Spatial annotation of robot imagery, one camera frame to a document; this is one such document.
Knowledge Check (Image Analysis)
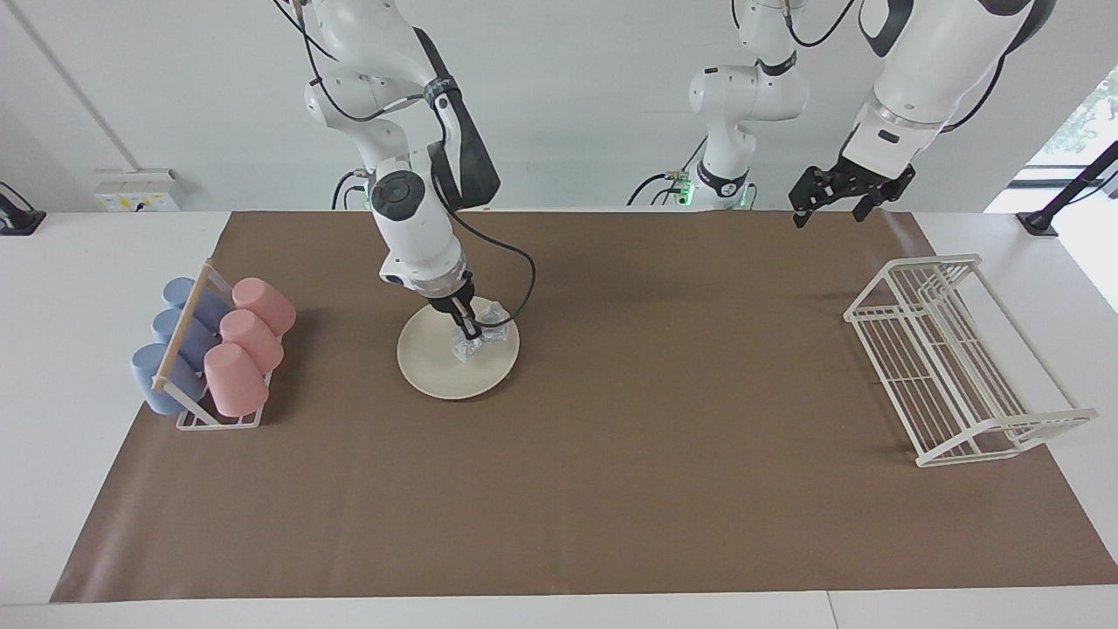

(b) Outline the cream round plate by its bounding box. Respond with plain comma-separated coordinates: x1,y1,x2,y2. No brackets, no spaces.
397,301,521,401

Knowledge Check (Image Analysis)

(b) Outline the pink plastic cup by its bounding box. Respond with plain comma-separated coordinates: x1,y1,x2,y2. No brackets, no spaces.
204,342,270,418
219,309,285,375
231,277,297,336

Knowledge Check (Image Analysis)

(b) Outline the brown table mat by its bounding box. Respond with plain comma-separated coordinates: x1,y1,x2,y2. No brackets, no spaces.
50,210,1118,604

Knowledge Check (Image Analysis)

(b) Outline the blue plastic cup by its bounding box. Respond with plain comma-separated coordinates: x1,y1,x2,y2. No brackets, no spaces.
131,342,207,416
152,308,219,369
162,277,231,329

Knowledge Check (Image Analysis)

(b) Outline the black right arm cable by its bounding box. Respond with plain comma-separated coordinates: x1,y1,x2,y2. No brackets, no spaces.
271,0,537,331

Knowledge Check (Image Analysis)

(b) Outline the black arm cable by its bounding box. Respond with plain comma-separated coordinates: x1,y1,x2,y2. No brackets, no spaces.
782,0,1007,134
271,0,537,331

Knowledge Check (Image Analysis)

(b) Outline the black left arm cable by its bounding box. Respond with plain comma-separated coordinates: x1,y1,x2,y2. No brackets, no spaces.
782,0,1007,134

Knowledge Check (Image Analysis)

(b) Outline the black base cable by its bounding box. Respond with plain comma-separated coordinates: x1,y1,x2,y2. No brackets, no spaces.
331,170,368,211
627,135,710,208

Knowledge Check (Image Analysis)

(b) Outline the black table clamp mount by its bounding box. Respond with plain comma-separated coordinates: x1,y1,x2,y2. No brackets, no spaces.
1018,140,1118,237
0,182,46,237

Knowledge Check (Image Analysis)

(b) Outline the white wire dish rack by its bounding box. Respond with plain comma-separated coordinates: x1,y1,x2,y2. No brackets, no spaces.
843,254,1100,468

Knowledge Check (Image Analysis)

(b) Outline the white wire cup rack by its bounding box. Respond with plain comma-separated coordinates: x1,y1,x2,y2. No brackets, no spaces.
151,259,286,431

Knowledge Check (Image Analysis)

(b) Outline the white wall power socket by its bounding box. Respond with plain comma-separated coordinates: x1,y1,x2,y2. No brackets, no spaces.
94,169,186,213

